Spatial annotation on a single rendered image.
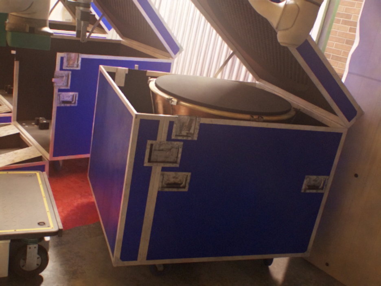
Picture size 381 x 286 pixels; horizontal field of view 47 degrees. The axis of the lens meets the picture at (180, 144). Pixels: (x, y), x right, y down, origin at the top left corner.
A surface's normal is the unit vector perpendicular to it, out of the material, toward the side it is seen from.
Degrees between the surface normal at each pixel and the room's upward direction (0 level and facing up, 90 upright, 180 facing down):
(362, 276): 90
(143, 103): 90
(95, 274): 0
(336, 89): 90
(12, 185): 0
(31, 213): 0
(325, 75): 90
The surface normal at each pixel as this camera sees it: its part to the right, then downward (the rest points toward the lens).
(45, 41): 0.39, 0.37
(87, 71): 0.59, 0.36
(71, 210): 0.17, -0.93
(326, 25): -0.74, 0.05
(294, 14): -0.29, 0.11
